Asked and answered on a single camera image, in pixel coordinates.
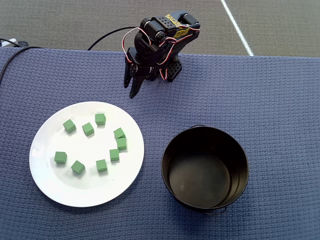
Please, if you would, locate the green cube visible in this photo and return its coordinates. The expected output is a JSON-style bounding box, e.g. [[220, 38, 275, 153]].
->
[[116, 137, 128, 151], [94, 113, 106, 126], [62, 118, 77, 134], [81, 122, 95, 137], [95, 159, 108, 173], [70, 160, 86, 176], [113, 127, 126, 140], [53, 151, 68, 165], [109, 148, 120, 162]]

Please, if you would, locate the red white servo cable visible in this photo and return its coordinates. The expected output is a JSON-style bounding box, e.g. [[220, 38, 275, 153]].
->
[[122, 26, 143, 66]]

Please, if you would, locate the white round plate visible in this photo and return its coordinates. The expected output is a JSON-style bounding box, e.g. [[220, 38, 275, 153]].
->
[[29, 100, 146, 208]]

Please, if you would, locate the white power adapter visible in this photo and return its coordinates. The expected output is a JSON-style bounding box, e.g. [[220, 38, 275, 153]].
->
[[1, 37, 18, 48]]

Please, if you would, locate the thin black cable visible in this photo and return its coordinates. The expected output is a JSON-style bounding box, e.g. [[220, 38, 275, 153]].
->
[[0, 37, 23, 48]]

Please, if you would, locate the black metal bucket container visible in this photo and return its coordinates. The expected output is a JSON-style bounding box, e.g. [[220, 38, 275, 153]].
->
[[160, 124, 250, 216]]

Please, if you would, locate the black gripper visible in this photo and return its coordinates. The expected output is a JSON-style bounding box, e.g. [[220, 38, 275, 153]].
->
[[123, 46, 161, 100]]

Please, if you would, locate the blue textured table mat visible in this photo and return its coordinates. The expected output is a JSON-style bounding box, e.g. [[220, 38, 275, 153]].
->
[[0, 47, 320, 240]]

